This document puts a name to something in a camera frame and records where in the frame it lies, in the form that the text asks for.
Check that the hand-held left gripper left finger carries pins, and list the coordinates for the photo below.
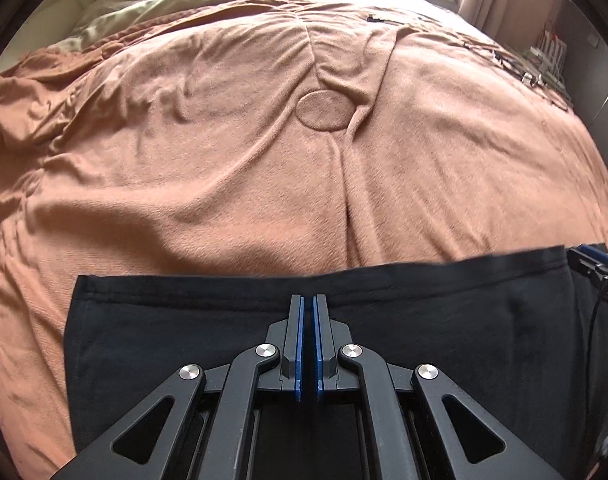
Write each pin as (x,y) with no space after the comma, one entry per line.
(299,345)

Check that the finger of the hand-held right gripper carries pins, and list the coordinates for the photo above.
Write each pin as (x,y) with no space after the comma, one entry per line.
(591,265)

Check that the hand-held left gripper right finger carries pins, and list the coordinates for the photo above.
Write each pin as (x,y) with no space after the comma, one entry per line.
(316,345)

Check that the black bear print t-shirt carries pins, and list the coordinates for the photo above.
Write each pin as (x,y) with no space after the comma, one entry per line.
(159,320)

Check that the orange blanket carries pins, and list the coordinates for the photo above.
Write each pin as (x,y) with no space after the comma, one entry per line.
(209,185)

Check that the cream padded headboard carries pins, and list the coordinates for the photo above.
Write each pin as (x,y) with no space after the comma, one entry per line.
(34,45)

